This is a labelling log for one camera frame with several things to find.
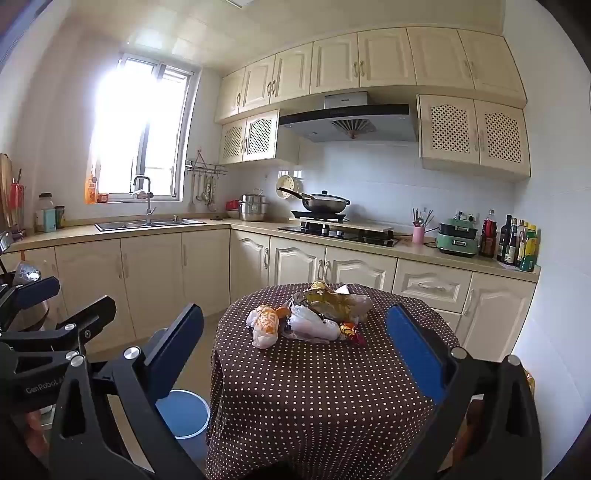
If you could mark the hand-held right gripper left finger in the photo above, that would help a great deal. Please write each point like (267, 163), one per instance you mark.
(178, 350)

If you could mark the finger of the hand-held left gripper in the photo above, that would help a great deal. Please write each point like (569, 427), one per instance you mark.
(92, 314)
(32, 293)

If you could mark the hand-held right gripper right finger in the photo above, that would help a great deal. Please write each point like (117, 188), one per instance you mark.
(413, 355)

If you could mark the clear bag with yellow print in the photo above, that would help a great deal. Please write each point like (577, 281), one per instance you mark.
(332, 302)

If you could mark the person's left hand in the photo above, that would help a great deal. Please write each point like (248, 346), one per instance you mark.
(33, 422)

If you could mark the blue bin with white rim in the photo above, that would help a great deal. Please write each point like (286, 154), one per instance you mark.
(184, 413)

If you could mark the small orange snack packet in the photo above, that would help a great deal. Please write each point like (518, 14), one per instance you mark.
(348, 330)

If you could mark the cream lower cabinets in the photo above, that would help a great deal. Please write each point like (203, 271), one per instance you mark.
(152, 272)

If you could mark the clear jar with lid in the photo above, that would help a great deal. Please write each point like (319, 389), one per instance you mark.
(46, 217)

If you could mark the dark can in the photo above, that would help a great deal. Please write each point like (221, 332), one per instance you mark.
(60, 218)

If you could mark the clear bag of yellow snacks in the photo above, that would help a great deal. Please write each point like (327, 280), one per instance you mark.
(265, 327)

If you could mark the red utensil holder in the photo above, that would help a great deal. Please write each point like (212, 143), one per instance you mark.
(16, 203)

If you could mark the brown polka dot tablecloth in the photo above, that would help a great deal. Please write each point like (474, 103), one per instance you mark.
(323, 392)

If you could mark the steel sink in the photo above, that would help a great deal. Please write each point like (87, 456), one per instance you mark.
(138, 225)

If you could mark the white crumpled plastic bag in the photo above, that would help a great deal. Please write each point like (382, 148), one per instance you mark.
(309, 325)

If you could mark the upright wooden board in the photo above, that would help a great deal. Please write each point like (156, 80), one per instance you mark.
(4, 184)

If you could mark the orange bottle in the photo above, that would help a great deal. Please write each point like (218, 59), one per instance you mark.
(91, 191)

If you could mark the pink utensil holder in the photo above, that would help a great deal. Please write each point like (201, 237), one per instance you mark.
(418, 234)

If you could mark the green electric cooker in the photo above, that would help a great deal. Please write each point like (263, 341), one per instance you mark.
(457, 242)

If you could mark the black gas stove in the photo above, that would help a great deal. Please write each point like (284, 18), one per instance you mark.
(337, 233)

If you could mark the row of condiment bottles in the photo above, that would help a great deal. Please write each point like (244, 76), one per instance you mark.
(508, 244)

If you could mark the small red pot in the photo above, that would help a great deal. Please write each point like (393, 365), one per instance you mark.
(232, 204)

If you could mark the steel steamer pot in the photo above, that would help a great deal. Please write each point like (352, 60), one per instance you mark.
(253, 207)

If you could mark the set of hanging utensils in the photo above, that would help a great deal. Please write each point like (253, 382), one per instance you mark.
(207, 189)

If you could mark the steel wok with lid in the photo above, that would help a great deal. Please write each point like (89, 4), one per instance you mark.
(323, 201)

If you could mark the kitchen window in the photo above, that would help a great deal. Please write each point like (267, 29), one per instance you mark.
(138, 129)

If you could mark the white round colander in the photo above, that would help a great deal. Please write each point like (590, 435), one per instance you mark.
(284, 184)

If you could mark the cream lattice door cabinet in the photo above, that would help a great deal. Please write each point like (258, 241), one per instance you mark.
(461, 129)
(258, 136)

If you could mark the black range hood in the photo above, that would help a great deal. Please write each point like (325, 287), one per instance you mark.
(351, 122)

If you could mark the wall utensil rack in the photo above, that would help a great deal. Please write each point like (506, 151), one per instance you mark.
(203, 167)

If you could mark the cream upper wall cabinets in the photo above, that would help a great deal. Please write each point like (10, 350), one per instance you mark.
(383, 57)

